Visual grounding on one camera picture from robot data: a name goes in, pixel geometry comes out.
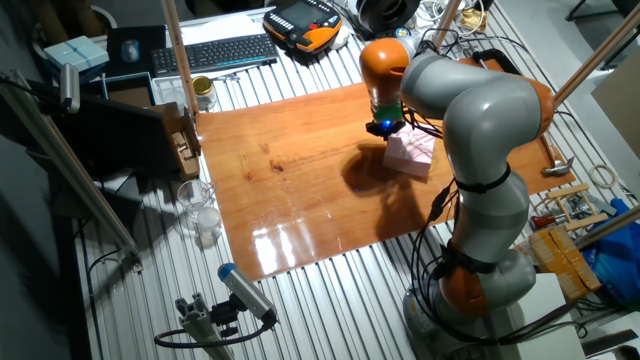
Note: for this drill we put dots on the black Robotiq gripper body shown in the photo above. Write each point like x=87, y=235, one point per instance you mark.
x=384, y=127

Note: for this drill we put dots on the pink ribboned casing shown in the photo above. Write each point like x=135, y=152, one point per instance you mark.
x=410, y=152

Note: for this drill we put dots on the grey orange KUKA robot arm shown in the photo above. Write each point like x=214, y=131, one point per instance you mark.
x=485, y=125

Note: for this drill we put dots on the brown cardboard box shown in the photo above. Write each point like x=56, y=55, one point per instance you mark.
x=172, y=112

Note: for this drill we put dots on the light blue gift box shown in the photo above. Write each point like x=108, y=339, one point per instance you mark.
x=75, y=52

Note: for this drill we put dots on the blue round tape roll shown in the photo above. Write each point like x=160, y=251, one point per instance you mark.
x=403, y=32

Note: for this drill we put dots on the white rounded object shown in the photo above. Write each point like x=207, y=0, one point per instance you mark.
x=340, y=37

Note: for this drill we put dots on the black filament spool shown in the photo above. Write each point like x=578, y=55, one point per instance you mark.
x=367, y=17

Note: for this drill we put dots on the wooden pole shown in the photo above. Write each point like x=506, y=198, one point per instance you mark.
x=610, y=225
x=445, y=25
x=180, y=60
x=600, y=50

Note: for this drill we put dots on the glossy wooden board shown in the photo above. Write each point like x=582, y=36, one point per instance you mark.
x=280, y=220

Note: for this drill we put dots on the orange black teach pendant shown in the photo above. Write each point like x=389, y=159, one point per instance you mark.
x=305, y=20

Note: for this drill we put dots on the black bar clamp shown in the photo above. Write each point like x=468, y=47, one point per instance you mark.
x=500, y=57

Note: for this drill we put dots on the brass metal fitting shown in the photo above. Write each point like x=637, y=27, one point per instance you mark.
x=472, y=20

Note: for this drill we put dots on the glass jar yellow lid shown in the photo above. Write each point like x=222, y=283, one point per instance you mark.
x=204, y=95

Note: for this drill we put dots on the black computer keyboard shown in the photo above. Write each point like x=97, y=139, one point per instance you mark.
x=215, y=55

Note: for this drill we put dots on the white paper sheets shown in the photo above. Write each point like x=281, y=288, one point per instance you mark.
x=220, y=27

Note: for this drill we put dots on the small clear plastic cup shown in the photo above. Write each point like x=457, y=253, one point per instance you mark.
x=209, y=225

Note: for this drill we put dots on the small wooden block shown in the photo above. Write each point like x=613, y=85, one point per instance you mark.
x=179, y=138
x=186, y=151

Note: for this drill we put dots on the clear plastic beaker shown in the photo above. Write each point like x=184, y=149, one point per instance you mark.
x=192, y=197

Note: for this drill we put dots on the yellow cardboard stack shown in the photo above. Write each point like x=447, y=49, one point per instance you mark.
x=565, y=260

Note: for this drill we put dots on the clear plastic tray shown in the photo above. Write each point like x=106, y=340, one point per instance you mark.
x=170, y=92

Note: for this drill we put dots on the dark blue tray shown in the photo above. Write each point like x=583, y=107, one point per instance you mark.
x=130, y=92

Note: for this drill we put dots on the blue plastic bag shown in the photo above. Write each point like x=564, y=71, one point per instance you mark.
x=620, y=265

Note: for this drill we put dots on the grey computer mouse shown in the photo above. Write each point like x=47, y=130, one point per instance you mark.
x=130, y=51

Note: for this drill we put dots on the aluminium profile stand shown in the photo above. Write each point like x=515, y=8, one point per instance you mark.
x=200, y=330

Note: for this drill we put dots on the black monitor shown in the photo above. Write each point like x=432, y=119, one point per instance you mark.
x=115, y=135

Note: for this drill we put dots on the black mouse pad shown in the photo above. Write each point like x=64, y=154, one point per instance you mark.
x=115, y=65

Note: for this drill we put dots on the green gripper mount flange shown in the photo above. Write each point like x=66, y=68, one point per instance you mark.
x=387, y=111

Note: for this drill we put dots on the small wooden frame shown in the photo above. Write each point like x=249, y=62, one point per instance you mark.
x=567, y=191

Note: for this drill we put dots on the silver camera blue end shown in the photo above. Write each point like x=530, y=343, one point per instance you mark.
x=245, y=290

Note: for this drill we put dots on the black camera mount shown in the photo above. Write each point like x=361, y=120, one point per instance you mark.
x=225, y=315

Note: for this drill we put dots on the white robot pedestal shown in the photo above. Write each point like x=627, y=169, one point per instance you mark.
x=545, y=320

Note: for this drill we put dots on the long silver frame bar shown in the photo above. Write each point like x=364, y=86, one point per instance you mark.
x=75, y=170

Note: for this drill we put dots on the silver depth camera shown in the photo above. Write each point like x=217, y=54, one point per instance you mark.
x=70, y=87

